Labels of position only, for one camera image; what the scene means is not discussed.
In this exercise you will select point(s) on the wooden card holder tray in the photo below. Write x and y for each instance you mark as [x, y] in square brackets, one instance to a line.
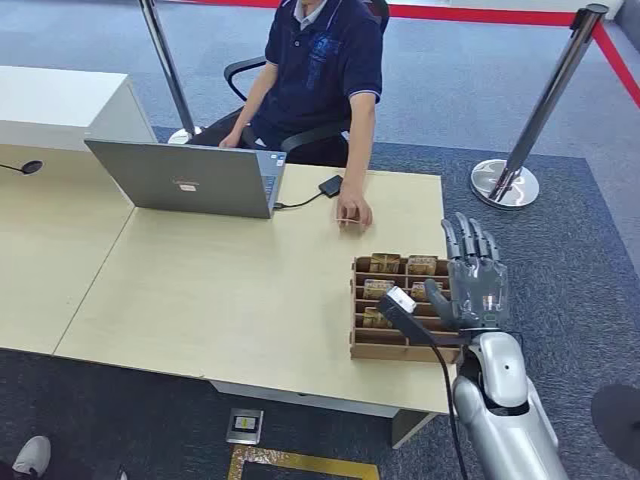
[380, 348]

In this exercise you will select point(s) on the black power adapter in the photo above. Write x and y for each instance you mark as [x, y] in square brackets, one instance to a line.
[330, 185]

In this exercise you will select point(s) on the black round base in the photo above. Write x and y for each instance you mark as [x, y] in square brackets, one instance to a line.
[620, 420]

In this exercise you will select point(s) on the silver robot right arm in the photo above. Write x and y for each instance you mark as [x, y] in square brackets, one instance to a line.
[500, 397]

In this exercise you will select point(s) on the white cabinet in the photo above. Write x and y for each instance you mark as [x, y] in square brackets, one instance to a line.
[55, 99]

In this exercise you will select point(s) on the person's right hand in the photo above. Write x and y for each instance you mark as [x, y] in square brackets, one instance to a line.
[231, 140]

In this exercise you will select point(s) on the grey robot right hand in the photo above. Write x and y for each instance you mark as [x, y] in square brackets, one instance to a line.
[477, 291]

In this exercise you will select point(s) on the pale grey shoe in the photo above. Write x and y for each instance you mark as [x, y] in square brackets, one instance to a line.
[32, 456]

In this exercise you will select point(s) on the yellow autumn print card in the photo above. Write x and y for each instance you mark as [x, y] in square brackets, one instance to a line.
[378, 289]
[419, 291]
[373, 319]
[421, 265]
[385, 264]

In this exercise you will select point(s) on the person's left hand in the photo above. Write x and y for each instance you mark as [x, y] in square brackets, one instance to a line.
[354, 205]

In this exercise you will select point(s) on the red barrier stripe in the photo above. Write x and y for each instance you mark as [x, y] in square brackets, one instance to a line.
[475, 14]
[620, 66]

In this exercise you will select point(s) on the black round desk puck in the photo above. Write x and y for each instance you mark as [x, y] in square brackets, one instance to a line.
[32, 167]

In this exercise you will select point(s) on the person's left forearm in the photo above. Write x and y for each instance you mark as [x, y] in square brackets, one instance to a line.
[360, 139]

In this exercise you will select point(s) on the chrome stanchion post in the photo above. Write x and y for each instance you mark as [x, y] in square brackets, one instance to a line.
[167, 66]
[550, 96]

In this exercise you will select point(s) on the black office chair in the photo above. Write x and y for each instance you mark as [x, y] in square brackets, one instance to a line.
[240, 66]

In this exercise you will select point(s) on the yellow floor marking tape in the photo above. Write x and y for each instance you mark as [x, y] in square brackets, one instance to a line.
[300, 460]

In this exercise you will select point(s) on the person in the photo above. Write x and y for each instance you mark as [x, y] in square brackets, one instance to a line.
[320, 66]

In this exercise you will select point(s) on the grey laptop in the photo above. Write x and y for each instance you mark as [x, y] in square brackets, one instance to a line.
[190, 179]

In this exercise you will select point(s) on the thin white card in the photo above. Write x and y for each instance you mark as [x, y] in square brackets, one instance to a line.
[346, 220]

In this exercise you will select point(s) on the silver floor socket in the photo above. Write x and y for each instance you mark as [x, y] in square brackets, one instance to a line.
[244, 425]

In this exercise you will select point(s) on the person's right forearm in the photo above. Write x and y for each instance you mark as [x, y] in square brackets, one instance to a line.
[255, 99]

